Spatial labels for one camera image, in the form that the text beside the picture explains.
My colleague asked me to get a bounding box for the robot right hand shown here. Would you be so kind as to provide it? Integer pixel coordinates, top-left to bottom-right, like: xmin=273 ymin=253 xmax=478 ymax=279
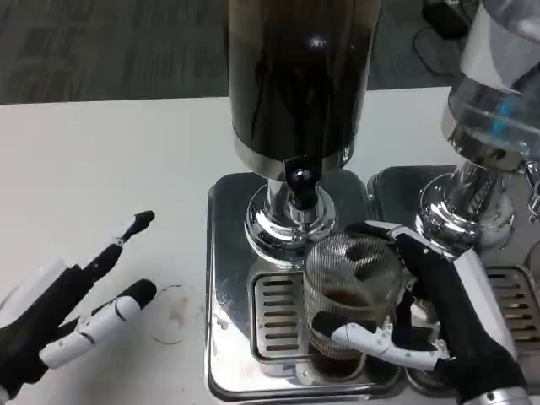
xmin=311 ymin=219 xmax=528 ymax=392

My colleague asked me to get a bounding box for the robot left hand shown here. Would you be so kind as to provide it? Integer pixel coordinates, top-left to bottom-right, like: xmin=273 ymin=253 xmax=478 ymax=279
xmin=0 ymin=209 xmax=158 ymax=400

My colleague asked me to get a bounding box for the clear ribbed glass cup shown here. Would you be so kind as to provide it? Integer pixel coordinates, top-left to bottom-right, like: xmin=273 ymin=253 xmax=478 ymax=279
xmin=303 ymin=229 xmax=417 ymax=379

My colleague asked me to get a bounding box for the steel drip tray grid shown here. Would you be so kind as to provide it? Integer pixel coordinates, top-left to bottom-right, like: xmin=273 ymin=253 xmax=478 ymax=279
xmin=484 ymin=265 xmax=540 ymax=354
xmin=251 ymin=273 xmax=368 ymax=365

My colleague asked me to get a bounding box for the steel drip tray base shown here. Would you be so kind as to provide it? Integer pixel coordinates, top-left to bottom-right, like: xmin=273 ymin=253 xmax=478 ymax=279
xmin=365 ymin=165 xmax=540 ymax=393
xmin=206 ymin=170 xmax=406 ymax=400

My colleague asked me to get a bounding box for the chrome dispenser tap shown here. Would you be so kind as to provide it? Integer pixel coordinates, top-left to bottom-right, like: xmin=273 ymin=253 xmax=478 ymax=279
xmin=522 ymin=159 xmax=540 ymax=223

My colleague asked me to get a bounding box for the black dispenser tap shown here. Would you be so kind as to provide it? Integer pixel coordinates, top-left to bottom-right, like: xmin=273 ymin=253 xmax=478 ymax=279
xmin=281 ymin=154 xmax=321 ymax=211

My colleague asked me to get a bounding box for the dark drink dispenser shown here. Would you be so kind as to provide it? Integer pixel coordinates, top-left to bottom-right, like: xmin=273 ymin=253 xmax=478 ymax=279
xmin=223 ymin=0 xmax=375 ymax=259

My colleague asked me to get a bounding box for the black box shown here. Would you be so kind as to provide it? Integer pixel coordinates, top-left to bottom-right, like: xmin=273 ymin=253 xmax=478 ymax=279
xmin=423 ymin=0 xmax=470 ymax=41

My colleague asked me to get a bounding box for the black cable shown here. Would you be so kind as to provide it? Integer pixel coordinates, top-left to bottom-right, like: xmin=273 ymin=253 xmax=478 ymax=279
xmin=412 ymin=24 xmax=465 ymax=79

